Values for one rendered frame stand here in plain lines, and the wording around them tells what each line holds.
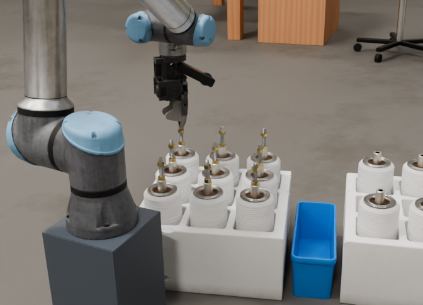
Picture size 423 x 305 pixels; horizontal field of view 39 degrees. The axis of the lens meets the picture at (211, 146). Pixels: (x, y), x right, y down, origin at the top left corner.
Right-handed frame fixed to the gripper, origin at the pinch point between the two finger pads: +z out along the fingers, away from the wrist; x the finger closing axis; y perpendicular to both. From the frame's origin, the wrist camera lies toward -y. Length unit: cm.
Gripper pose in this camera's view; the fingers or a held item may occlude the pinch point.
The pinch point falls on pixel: (182, 123)
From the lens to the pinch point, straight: 168.6
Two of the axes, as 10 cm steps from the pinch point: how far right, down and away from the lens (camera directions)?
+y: -9.6, 1.2, -2.6
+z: 0.2, 9.3, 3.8
